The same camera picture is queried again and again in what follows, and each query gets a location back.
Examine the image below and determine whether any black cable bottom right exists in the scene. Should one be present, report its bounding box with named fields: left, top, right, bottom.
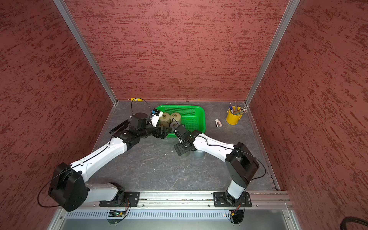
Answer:
left=340, top=216, right=368, bottom=230

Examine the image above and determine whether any yellow marker at wall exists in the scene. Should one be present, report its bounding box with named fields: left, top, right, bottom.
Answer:
left=131, top=98, right=143, bottom=102

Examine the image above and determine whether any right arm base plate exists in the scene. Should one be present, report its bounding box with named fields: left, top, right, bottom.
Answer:
left=213, top=192, right=252, bottom=208

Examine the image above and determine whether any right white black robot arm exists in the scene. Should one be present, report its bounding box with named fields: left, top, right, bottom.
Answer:
left=174, top=126, right=261, bottom=207

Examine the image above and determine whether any green plastic basket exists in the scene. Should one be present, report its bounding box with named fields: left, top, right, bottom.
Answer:
left=156, top=105, right=206, bottom=133

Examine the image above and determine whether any olive tea canister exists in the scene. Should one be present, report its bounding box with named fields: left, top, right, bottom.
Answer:
left=159, top=122, right=170, bottom=128

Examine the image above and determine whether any green tea canister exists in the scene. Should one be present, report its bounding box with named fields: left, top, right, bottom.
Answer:
left=181, top=151, right=191, bottom=158

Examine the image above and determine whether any beige tea canister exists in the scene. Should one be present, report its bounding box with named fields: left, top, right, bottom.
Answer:
left=159, top=113, right=171, bottom=124
left=170, top=112, right=182, bottom=123

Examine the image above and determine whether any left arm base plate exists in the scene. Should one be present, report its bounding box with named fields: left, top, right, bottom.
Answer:
left=99, top=191, right=140, bottom=208

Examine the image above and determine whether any black tongs tool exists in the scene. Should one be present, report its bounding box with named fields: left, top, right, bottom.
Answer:
left=109, top=119, right=130, bottom=135

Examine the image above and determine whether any grey-blue tea canister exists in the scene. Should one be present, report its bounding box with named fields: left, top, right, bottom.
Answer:
left=193, top=150, right=206, bottom=158

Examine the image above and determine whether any right aluminium frame post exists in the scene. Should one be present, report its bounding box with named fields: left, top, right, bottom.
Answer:
left=245, top=0, right=300, bottom=106

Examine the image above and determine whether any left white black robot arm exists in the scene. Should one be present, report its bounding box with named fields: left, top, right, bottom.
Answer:
left=48, top=109, right=171, bottom=212

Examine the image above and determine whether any aluminium frame post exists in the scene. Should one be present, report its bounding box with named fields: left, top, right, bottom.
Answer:
left=53, top=0, right=118, bottom=106
left=245, top=0, right=300, bottom=106

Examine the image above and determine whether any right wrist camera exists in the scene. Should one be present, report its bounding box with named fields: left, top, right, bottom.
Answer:
left=173, top=125, right=191, bottom=143

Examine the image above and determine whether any left aluminium frame post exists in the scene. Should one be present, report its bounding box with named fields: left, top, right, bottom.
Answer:
left=53, top=0, right=118, bottom=106

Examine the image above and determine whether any yellow pen cup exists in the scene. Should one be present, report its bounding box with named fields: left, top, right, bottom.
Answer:
left=226, top=106, right=245, bottom=125

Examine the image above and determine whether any small white stapler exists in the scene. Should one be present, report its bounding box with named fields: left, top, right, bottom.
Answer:
left=215, top=119, right=222, bottom=127

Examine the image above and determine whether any grey tea canister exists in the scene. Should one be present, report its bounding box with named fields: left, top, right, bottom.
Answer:
left=170, top=121, right=181, bottom=133

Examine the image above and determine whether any aluminium front rail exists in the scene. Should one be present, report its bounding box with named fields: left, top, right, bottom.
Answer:
left=49, top=191, right=300, bottom=230

